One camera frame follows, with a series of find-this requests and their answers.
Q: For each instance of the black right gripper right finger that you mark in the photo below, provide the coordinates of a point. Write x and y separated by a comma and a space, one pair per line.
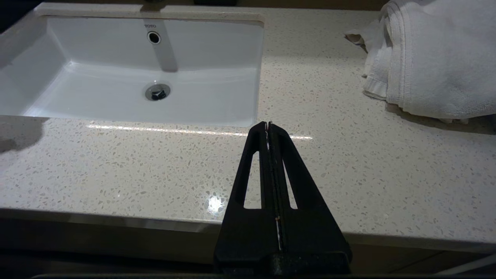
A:
310, 228

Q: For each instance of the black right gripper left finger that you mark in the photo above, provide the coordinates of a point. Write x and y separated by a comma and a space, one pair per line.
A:
240, 228

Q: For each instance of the brown vanity cabinet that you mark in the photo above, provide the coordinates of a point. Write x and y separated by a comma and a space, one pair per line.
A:
97, 248

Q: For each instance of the chrome sink drain stopper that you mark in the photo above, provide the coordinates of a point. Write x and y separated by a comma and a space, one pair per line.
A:
157, 92

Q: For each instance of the white sink basin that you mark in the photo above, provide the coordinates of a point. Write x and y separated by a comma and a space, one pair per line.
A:
116, 77

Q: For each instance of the white towel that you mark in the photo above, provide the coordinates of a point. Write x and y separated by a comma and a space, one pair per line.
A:
434, 58

